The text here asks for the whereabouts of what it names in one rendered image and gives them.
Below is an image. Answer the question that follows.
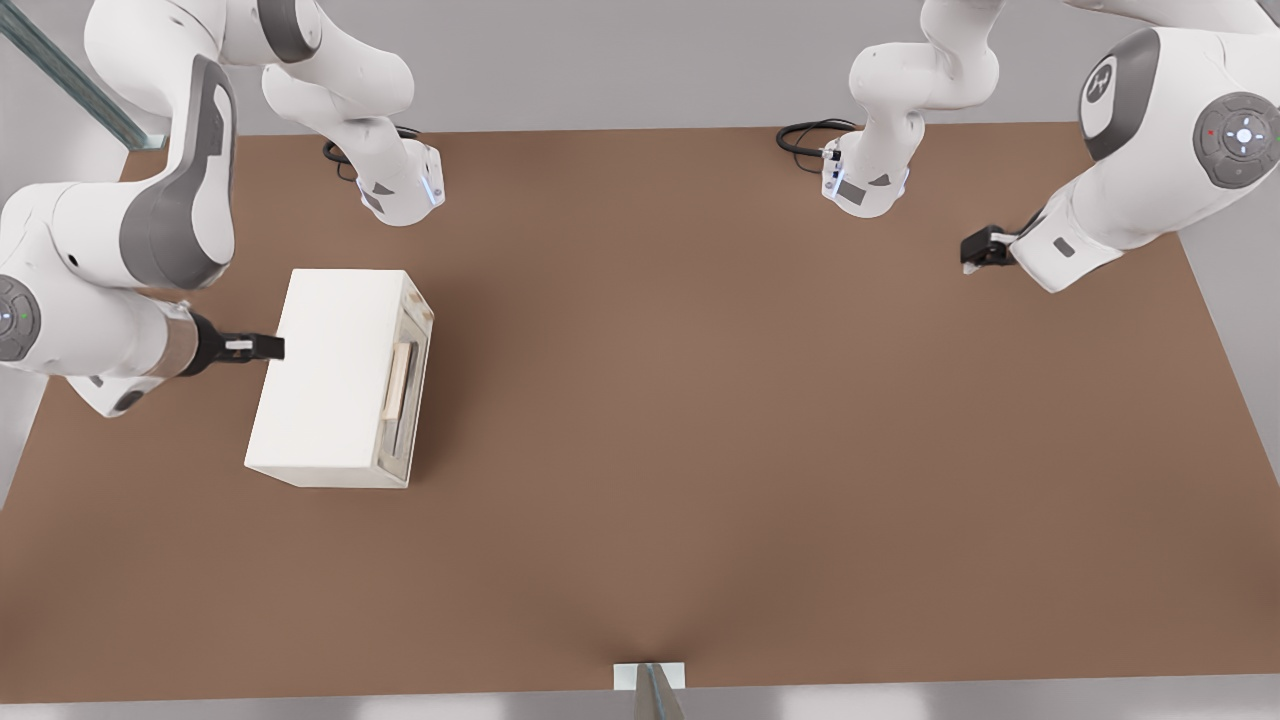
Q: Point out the silver frame post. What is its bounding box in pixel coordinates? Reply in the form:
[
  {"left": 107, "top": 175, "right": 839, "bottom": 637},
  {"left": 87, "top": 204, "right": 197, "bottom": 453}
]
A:
[
  {"left": 0, "top": 0, "right": 168, "bottom": 152},
  {"left": 613, "top": 660, "right": 689, "bottom": 720}
]

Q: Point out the white oven door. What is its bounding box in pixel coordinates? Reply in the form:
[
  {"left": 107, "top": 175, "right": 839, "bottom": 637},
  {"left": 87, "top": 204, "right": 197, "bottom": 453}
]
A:
[{"left": 377, "top": 272, "right": 436, "bottom": 490}]

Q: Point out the white oven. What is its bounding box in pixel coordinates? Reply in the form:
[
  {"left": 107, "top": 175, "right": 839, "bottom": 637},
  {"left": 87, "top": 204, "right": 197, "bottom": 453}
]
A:
[{"left": 244, "top": 267, "right": 436, "bottom": 490}]

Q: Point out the black cable loop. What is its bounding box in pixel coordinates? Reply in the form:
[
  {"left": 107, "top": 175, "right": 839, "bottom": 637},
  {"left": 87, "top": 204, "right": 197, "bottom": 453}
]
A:
[
  {"left": 776, "top": 118, "right": 861, "bottom": 177},
  {"left": 322, "top": 124, "right": 422, "bottom": 183}
]

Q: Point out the pale oven door handle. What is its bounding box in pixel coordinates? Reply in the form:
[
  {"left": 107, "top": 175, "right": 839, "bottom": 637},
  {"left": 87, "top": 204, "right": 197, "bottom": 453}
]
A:
[{"left": 382, "top": 341, "right": 415, "bottom": 422}]

